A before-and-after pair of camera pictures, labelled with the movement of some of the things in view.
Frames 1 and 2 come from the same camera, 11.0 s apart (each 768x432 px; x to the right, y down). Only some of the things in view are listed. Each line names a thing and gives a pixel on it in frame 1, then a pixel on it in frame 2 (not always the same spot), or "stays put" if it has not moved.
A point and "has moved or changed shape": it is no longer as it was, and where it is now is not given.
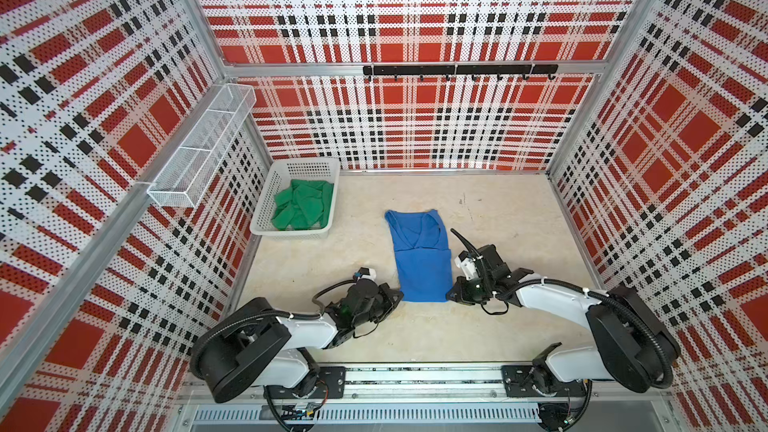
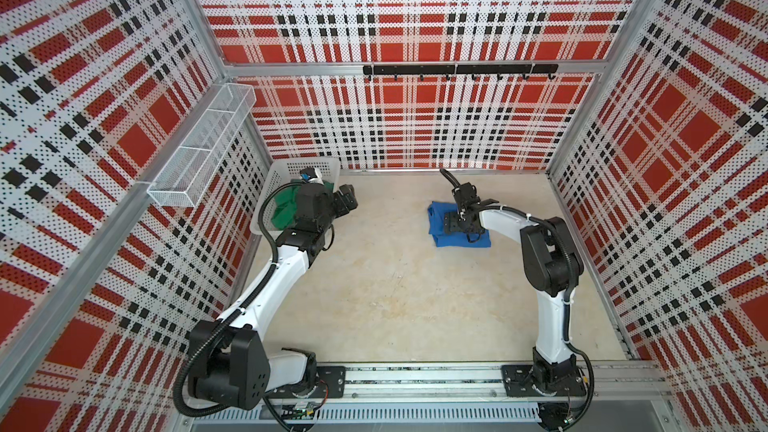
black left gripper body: (382, 305) to (329, 217)
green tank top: (303, 204) stays put
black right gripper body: (471, 291) to (457, 222)
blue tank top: (423, 255) has moved or changed shape
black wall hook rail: (447, 70) stays put
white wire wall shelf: (184, 179) stays put
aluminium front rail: (445, 383) stays put
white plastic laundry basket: (280, 176) stays put
